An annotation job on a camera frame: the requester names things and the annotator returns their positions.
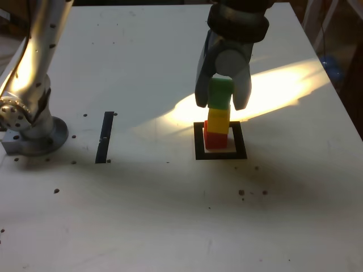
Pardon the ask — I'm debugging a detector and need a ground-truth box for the green cube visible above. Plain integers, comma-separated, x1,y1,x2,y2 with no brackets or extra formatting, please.
208,78,235,110

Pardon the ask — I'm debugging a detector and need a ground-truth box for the yellow cube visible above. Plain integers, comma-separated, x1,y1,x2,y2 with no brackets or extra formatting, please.
206,108,231,134

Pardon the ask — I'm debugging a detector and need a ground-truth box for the black tape square outline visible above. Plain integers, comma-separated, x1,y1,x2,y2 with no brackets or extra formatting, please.
193,121,247,161

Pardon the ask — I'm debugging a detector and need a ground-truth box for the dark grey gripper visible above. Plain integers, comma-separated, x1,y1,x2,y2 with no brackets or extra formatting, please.
195,29,254,111

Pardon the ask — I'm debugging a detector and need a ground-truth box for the blue round object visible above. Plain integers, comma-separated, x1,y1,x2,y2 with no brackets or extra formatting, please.
319,55,344,83

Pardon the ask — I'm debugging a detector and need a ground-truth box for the black tape strip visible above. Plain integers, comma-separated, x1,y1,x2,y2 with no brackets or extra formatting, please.
95,111,115,164

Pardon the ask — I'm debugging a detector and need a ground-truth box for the white metal frame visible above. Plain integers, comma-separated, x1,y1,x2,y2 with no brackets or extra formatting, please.
302,0,341,50

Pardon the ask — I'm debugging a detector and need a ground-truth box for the red cube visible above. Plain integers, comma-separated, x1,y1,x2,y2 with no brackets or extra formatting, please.
203,120,229,150

